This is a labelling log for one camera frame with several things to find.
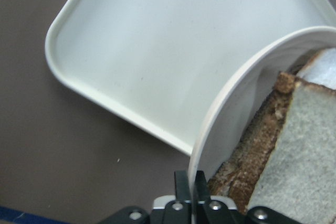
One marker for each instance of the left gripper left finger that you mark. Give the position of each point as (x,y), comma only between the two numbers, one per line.
(178,208)

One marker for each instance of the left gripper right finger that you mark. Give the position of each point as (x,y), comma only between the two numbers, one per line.
(208,208)

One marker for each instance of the cream round plate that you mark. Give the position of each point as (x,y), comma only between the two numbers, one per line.
(242,95)

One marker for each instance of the bread slice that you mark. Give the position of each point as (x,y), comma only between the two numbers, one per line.
(299,177)
(237,177)

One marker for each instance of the bread slice on plate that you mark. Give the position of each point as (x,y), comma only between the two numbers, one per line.
(237,177)

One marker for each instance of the cream bear serving tray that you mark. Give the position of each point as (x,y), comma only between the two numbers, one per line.
(159,64)

